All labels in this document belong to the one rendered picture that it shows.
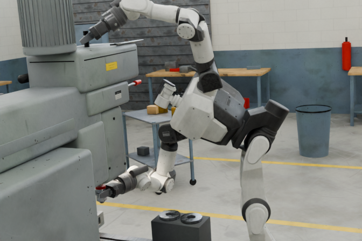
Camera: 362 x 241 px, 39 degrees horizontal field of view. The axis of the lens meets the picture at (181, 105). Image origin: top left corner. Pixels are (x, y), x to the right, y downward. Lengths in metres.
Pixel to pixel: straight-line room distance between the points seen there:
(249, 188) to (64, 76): 1.09
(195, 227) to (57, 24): 0.95
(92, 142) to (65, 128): 0.18
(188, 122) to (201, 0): 7.57
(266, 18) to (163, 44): 2.14
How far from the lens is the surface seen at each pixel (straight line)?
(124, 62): 2.21
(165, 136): 2.57
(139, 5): 2.15
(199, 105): 2.33
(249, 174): 2.50
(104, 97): 2.08
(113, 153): 2.20
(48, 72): 2.01
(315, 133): 6.81
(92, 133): 2.01
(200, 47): 2.20
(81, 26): 8.22
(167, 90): 2.42
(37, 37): 1.91
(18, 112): 1.69
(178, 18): 2.14
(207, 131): 2.42
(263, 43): 9.63
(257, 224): 2.56
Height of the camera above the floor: 2.02
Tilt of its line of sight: 11 degrees down
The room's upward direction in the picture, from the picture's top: 4 degrees counter-clockwise
